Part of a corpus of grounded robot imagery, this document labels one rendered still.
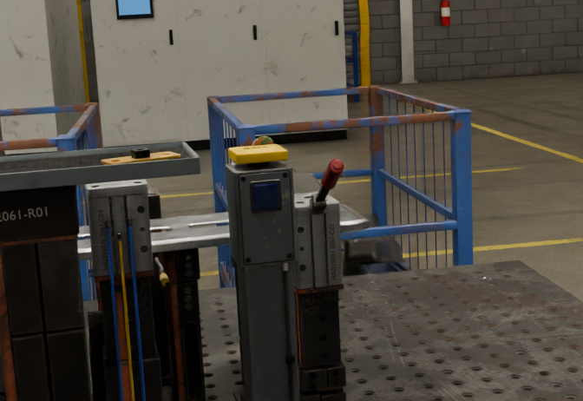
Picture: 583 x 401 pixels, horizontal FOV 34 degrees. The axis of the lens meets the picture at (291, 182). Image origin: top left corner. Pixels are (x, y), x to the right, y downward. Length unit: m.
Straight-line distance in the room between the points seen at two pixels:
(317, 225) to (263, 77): 7.99
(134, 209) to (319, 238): 0.25
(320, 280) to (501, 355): 0.53
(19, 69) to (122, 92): 0.96
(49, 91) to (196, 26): 1.51
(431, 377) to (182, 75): 7.70
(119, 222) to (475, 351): 0.78
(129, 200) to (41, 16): 7.95
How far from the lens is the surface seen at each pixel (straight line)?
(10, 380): 1.12
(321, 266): 1.29
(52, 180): 1.02
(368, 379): 1.63
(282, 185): 1.08
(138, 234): 1.23
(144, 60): 9.15
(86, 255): 1.36
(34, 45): 9.16
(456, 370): 1.67
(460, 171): 3.30
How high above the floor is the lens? 1.32
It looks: 10 degrees down
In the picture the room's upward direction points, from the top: 3 degrees counter-clockwise
